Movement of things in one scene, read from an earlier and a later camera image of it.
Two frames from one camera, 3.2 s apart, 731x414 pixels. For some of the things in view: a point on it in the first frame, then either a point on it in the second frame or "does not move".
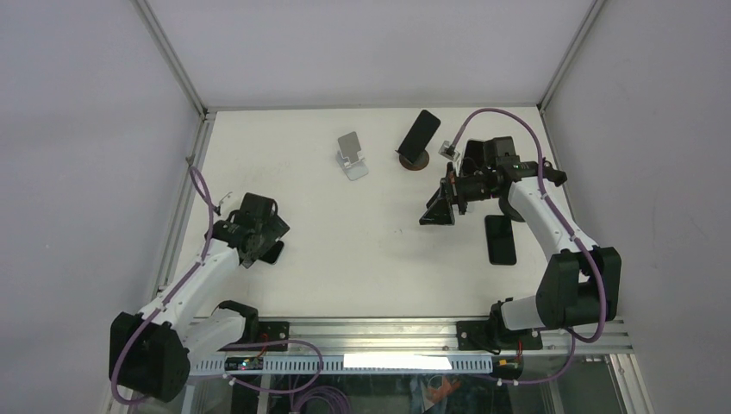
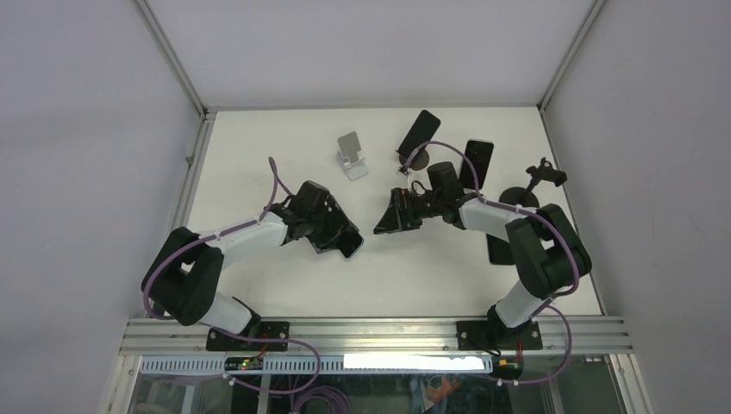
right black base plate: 488,335 does not move
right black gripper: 440,207 → 398,216
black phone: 500,239 does not move
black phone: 272,254 → 348,241
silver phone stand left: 349,156 does not move
